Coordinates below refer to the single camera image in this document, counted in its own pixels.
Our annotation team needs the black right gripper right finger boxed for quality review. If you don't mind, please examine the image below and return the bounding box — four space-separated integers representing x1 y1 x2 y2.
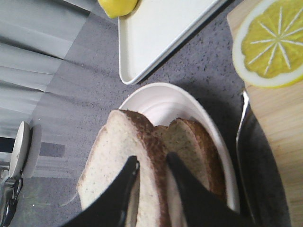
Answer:
167 152 255 227

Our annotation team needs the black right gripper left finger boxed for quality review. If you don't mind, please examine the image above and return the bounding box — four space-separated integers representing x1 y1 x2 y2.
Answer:
64 156 140 227

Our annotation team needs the white bread slice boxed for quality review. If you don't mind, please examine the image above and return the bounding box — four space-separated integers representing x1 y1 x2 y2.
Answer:
77 110 171 227

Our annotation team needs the white round plate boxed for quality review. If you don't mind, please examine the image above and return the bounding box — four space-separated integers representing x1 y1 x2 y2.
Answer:
119 82 240 213

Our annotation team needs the bottom bread slice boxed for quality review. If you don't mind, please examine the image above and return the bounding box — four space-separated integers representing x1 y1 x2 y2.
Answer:
153 119 227 227

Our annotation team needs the white bear tray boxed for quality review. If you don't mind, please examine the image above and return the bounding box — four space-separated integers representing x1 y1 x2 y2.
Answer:
118 0 228 85

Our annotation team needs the white round device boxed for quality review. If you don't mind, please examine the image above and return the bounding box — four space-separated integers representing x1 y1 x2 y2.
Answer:
9 121 42 179

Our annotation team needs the wooden cutting board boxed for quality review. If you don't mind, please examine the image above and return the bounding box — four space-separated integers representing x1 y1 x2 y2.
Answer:
227 0 303 227

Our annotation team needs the lemon slice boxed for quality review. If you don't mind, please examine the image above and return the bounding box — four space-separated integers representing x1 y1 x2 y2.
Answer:
232 0 303 87

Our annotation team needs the grey curtain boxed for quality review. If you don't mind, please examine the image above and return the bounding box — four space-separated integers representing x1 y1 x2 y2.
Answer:
0 0 92 180

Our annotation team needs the yellow lemon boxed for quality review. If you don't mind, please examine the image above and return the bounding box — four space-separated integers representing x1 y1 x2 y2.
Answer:
98 0 138 18

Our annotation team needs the metal board handle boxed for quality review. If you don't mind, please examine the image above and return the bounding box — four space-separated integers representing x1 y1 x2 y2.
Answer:
236 89 257 224

